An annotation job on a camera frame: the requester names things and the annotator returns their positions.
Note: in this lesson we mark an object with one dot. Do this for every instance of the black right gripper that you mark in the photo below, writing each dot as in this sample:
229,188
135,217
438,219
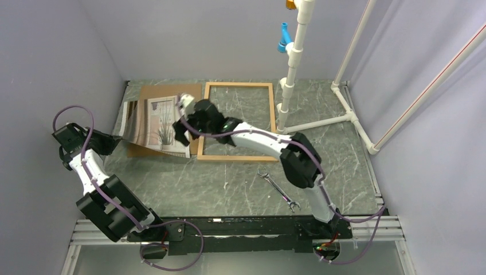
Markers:
180,136

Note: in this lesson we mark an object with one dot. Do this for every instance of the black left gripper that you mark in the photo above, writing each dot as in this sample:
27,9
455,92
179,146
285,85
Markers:
110,141

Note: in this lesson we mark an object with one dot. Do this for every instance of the plant photo print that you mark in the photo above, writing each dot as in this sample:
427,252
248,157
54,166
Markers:
149,123

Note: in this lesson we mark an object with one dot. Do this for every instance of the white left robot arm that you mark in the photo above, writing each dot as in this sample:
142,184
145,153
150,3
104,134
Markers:
107,202

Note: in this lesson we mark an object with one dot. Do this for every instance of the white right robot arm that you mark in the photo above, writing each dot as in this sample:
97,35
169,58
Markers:
300,161

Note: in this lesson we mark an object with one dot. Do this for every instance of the silver open-end wrench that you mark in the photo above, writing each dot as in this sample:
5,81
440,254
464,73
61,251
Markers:
289,201

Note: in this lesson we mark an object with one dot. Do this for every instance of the blue pipe fitting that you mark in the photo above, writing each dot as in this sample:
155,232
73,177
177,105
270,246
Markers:
285,39

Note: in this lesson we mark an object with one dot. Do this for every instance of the orange pipe fitting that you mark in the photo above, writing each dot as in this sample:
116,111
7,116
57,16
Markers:
290,5

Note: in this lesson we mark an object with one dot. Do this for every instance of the white PVC pipe stand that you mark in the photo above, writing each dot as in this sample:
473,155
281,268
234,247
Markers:
295,50

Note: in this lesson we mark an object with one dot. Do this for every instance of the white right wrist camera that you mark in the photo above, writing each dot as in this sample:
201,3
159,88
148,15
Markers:
186,104

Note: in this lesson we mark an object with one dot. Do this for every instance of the brown frame backing board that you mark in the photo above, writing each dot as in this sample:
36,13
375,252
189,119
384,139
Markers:
155,91

